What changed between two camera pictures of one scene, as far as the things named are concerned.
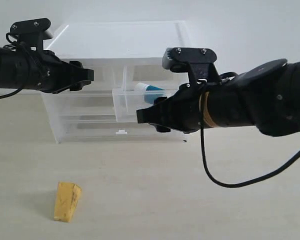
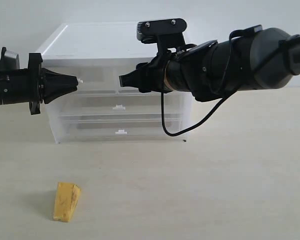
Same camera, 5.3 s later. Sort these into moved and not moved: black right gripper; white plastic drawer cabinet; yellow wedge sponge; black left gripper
Moved: black left gripper; black right gripper
Not moved: yellow wedge sponge; white plastic drawer cabinet
